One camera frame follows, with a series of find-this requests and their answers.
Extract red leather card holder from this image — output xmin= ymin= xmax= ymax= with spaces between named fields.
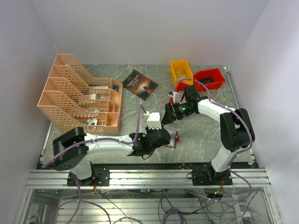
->
xmin=165 ymin=130 xmax=179 ymax=148

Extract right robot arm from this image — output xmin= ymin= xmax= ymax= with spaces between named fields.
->
xmin=162 ymin=85 xmax=255 ymax=185

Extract red bin with dark item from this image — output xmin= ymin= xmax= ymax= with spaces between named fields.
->
xmin=193 ymin=68 xmax=226 ymax=90

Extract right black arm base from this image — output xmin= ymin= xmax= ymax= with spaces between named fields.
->
xmin=186 ymin=169 xmax=233 ymax=186

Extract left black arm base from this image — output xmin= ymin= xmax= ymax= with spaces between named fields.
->
xmin=66 ymin=168 xmax=110 ymax=187

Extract dark paperback book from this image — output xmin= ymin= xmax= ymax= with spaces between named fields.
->
xmin=122 ymin=70 xmax=159 ymax=100

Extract loose wires under table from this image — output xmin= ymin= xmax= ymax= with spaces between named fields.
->
xmin=53 ymin=186 xmax=257 ymax=224

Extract dark item in red bin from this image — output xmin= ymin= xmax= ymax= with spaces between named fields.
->
xmin=200 ymin=77 xmax=214 ymax=85

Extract yellow plastic bin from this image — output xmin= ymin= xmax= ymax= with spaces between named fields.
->
xmin=170 ymin=60 xmax=193 ymax=84

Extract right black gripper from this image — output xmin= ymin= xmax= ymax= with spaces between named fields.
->
xmin=161 ymin=101 xmax=193 ymax=125

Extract red bin with cards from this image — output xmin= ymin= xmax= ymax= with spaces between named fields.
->
xmin=175 ymin=82 xmax=188 ymax=104

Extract blue bottle cap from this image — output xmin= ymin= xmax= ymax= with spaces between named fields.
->
xmin=113 ymin=85 xmax=119 ymax=91

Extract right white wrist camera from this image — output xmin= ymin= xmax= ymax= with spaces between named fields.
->
xmin=168 ymin=91 xmax=180 ymax=104

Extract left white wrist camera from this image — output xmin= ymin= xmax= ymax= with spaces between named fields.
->
xmin=145 ymin=111 xmax=162 ymax=129

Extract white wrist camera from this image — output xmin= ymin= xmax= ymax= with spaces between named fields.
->
xmin=145 ymin=111 xmax=162 ymax=129
xmin=168 ymin=91 xmax=180 ymax=104

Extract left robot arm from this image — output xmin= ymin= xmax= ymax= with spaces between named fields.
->
xmin=50 ymin=127 xmax=176 ymax=186

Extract pink mesh file organizer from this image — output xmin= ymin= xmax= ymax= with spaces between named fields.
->
xmin=37 ymin=54 xmax=123 ymax=133

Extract aluminium mounting rail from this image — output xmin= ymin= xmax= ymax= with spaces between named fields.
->
xmin=25 ymin=169 xmax=271 ymax=189

